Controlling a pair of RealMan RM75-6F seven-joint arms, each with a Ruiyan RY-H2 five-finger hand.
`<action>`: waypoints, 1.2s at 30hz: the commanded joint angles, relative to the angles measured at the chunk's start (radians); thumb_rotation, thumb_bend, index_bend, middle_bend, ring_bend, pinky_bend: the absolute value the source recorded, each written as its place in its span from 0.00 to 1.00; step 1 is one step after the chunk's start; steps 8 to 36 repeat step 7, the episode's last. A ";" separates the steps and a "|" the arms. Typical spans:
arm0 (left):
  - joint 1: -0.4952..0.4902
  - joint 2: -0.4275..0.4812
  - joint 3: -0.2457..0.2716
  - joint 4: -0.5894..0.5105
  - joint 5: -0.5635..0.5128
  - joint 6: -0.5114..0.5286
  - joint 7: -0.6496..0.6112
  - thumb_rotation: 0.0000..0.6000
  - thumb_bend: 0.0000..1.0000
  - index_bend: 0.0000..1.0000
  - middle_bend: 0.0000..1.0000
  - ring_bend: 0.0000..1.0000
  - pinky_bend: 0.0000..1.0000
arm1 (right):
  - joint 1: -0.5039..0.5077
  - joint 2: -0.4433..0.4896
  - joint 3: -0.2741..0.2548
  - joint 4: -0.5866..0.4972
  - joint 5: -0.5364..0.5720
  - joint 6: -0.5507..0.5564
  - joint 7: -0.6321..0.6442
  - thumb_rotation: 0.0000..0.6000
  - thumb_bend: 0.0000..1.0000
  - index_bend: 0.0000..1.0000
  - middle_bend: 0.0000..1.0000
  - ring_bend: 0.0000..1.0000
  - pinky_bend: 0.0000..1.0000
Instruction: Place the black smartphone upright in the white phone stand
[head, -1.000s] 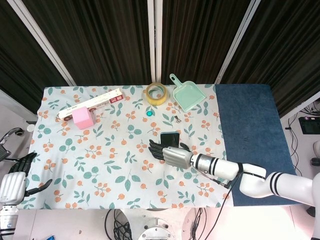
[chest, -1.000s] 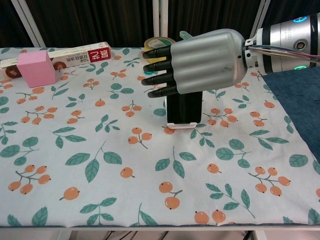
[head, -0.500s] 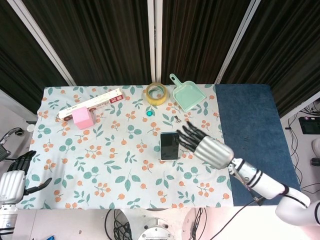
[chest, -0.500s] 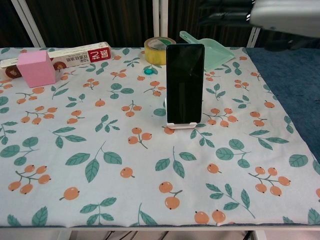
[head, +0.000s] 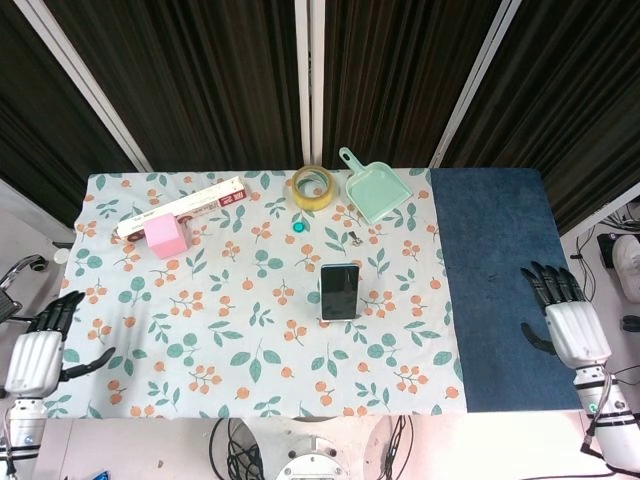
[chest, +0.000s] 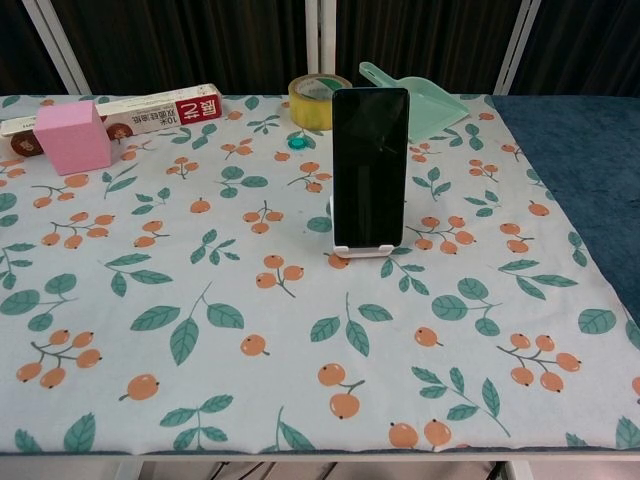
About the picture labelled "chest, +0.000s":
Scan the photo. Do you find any black smartphone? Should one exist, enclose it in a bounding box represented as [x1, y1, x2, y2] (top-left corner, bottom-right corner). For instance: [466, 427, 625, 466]
[331, 87, 411, 250]

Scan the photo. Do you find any white phone stand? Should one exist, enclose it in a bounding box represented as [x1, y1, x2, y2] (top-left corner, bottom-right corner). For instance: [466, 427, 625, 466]
[327, 197, 394, 260]

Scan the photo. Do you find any floral fruit print tablecloth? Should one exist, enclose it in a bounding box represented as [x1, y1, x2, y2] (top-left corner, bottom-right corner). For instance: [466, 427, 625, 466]
[0, 92, 640, 454]

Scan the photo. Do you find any yellow tape roll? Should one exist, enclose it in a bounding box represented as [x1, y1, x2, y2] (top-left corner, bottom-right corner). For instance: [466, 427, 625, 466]
[288, 73, 352, 132]

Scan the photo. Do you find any mint green dustpan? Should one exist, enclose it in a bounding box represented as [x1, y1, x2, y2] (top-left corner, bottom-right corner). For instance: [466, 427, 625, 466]
[358, 61, 471, 143]

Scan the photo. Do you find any long baking paper box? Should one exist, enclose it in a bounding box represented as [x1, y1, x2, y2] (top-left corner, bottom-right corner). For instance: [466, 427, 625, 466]
[0, 82, 224, 159]

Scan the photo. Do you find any dark ribbed curtain panel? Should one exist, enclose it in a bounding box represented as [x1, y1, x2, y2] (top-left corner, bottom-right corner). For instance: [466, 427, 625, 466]
[335, 0, 516, 96]
[49, 0, 307, 96]
[0, 0, 71, 96]
[519, 0, 640, 96]

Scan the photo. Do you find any pink cube block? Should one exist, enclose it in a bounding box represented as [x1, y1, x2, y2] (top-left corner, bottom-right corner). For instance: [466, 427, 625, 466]
[33, 99, 114, 177]

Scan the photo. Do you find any blue fabric mat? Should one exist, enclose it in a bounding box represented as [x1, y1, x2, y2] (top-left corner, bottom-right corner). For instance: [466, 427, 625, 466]
[489, 93, 640, 321]

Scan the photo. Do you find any white frame post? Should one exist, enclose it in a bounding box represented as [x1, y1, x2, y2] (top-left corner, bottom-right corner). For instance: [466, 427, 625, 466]
[304, 0, 339, 79]
[22, 0, 94, 96]
[492, 0, 541, 96]

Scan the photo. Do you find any white table frame bar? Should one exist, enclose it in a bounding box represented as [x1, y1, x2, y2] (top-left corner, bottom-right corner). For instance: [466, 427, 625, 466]
[114, 451, 532, 480]

